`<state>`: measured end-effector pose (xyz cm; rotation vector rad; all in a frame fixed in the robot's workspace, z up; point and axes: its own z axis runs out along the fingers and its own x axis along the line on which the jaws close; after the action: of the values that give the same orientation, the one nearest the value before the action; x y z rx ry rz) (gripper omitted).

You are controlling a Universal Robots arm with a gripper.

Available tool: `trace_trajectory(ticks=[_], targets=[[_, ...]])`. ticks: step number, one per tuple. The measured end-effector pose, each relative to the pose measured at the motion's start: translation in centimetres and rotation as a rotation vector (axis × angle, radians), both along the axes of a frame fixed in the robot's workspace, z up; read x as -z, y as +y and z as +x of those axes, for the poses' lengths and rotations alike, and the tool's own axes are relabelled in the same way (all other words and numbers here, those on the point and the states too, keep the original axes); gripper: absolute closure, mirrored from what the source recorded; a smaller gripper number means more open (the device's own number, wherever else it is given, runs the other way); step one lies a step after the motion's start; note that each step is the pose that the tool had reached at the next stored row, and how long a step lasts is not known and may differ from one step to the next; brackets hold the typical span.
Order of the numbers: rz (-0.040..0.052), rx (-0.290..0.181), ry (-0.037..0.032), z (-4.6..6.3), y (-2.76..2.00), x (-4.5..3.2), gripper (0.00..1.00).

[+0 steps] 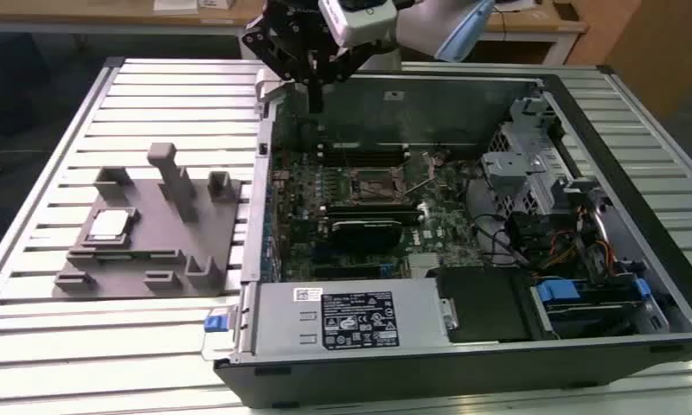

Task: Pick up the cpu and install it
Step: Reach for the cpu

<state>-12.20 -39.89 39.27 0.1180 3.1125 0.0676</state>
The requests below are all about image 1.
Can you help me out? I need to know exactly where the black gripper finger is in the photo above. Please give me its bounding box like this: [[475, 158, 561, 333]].
[[321, 39, 382, 83], [240, 16, 324, 114]]

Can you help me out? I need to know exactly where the metal locking lever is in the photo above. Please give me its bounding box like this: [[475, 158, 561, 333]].
[[332, 128, 356, 171]]

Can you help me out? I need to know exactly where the metal socket cover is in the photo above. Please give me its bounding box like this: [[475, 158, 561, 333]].
[[394, 150, 440, 196]]

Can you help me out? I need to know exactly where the silver CPU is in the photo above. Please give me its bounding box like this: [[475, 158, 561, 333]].
[[85, 209, 137, 244]]

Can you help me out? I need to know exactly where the CPU socket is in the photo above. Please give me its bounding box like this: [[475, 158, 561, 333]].
[[348, 167, 410, 205]]

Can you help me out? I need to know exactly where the white paper box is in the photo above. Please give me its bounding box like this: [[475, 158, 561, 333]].
[[152, 0, 201, 12]]

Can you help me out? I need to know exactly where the wooden desk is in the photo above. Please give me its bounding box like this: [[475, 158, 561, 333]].
[[0, 0, 589, 66]]

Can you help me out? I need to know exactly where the green motherboard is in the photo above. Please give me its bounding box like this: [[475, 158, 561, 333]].
[[268, 144, 497, 282]]

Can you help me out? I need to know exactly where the silver perforated drive cage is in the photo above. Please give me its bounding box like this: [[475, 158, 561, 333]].
[[476, 97, 604, 220]]

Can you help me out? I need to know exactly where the black graphics card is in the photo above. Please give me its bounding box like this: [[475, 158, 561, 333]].
[[328, 218, 405, 252]]

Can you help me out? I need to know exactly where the black chair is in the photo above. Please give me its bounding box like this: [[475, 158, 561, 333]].
[[0, 32, 53, 137]]

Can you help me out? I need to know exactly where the small silver heatsink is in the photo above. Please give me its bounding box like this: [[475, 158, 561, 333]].
[[408, 253, 443, 278]]

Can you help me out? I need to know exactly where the grey parts rack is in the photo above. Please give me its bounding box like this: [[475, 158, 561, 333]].
[[50, 141, 244, 300]]

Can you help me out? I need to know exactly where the wooden cabinet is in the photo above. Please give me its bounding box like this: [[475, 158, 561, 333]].
[[564, 0, 692, 120]]

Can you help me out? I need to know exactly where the green RAM stick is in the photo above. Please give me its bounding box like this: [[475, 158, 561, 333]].
[[93, 252, 177, 263]]

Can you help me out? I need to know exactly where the silver power supply unit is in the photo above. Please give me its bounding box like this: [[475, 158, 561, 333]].
[[246, 278, 460, 355]]

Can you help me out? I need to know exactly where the black label sticker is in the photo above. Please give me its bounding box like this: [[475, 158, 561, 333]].
[[320, 290, 402, 350]]

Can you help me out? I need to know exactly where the black plastic cover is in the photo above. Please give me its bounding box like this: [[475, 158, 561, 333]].
[[435, 266, 543, 345]]

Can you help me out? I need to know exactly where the blue disk carrier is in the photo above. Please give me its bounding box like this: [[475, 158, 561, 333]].
[[531, 278, 653, 319]]

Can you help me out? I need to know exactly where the black open PC case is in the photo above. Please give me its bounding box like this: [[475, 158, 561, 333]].
[[198, 64, 692, 410]]

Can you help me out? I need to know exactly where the metal disk bay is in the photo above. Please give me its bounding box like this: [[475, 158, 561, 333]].
[[527, 274, 673, 342]]

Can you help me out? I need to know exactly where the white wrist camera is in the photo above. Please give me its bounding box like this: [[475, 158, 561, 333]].
[[317, 0, 397, 48]]

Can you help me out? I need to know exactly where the black cable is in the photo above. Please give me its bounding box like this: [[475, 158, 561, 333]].
[[472, 214, 535, 269]]

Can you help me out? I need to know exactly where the yellow wire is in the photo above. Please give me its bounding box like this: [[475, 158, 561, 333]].
[[544, 246, 577, 270]]

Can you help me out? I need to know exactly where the orange wire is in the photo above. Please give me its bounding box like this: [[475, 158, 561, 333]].
[[593, 240, 620, 278]]

